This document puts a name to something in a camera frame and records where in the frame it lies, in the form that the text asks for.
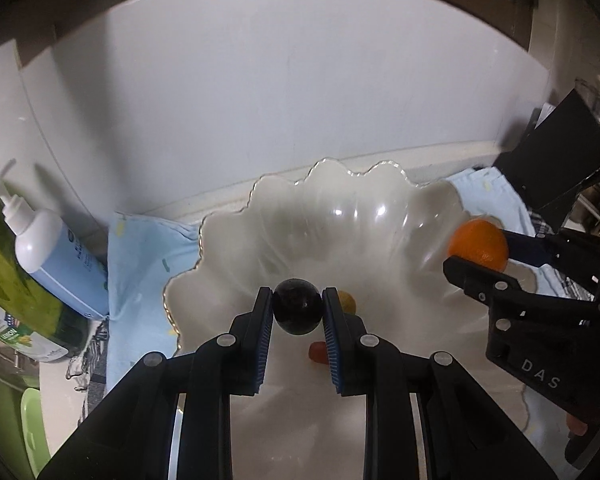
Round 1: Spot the orange tangerine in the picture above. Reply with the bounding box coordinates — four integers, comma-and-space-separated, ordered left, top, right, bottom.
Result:
448, 219, 509, 272

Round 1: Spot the small olive green fruit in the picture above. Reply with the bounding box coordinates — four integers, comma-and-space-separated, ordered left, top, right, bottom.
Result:
337, 289, 356, 315

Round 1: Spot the red cherry tomato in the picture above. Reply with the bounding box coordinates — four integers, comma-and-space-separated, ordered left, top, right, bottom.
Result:
308, 341, 329, 365

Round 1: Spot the dark plum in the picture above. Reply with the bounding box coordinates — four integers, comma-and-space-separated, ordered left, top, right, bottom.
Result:
272, 278, 324, 336

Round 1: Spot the person's hand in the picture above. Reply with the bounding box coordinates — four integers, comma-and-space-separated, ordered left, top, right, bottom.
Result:
566, 414, 588, 437

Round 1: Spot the checkered plaid cloth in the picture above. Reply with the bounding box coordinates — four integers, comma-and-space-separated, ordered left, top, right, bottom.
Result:
529, 211, 600, 302

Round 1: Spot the black knife block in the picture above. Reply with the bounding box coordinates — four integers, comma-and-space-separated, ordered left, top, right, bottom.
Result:
494, 89, 600, 211

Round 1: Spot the green plastic basin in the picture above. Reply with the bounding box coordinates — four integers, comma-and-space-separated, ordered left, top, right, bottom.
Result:
0, 377, 50, 479

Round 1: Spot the white scalloped ceramic bowl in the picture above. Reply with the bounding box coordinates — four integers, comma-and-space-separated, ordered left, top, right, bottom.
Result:
164, 160, 529, 479

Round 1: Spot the green dish soap bottle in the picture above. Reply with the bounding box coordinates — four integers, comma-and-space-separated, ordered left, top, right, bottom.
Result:
0, 203, 88, 362

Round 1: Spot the blue pump soap bottle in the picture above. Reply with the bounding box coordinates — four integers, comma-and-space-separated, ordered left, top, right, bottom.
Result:
0, 158, 109, 321

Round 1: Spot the light blue patterned cloth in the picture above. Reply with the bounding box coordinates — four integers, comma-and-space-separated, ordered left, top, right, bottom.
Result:
107, 168, 580, 479

